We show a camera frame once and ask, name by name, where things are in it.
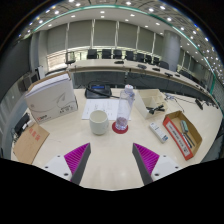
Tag black office chairs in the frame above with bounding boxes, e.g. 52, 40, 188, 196
64, 48, 171, 71

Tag white cup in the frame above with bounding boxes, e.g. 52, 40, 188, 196
88, 109, 110, 136

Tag white paper sheet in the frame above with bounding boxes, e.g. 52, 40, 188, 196
81, 98, 132, 121

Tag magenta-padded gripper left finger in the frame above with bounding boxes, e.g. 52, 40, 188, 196
40, 142, 92, 186

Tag black power adapter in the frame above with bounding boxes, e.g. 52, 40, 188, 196
13, 112, 31, 136

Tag flat round red coaster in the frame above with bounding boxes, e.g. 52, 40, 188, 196
111, 121, 129, 135

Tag clear plastic water bottle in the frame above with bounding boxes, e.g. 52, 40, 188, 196
114, 84, 136, 132

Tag grey box monitor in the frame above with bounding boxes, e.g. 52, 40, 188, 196
21, 73, 40, 92

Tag black marker pen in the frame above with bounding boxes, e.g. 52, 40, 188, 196
148, 104, 166, 115

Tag white cardboard paper box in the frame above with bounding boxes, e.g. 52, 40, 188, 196
24, 72, 79, 124

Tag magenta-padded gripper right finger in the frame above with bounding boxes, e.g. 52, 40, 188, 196
131, 142, 183, 186

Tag ceiling lights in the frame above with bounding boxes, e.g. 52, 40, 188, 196
26, 0, 221, 68

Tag open cardboard box red-edged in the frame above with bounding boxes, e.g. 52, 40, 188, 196
162, 110, 203, 161

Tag white desk organizer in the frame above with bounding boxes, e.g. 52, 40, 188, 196
134, 88, 167, 120

